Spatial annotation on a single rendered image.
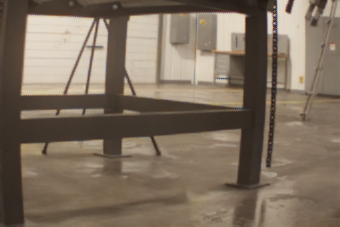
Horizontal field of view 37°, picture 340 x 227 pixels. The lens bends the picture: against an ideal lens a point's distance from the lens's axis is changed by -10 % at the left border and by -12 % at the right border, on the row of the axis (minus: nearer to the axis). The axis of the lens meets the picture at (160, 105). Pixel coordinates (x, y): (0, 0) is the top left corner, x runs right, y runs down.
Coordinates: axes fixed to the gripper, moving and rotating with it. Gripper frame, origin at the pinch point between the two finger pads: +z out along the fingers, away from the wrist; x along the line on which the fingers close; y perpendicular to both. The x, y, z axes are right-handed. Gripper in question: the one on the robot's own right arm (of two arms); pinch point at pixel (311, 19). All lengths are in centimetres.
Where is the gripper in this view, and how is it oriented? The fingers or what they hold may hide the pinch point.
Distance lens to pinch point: 248.8
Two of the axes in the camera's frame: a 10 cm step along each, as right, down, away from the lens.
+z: -4.4, 8.8, 1.7
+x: 4.8, 0.7, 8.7
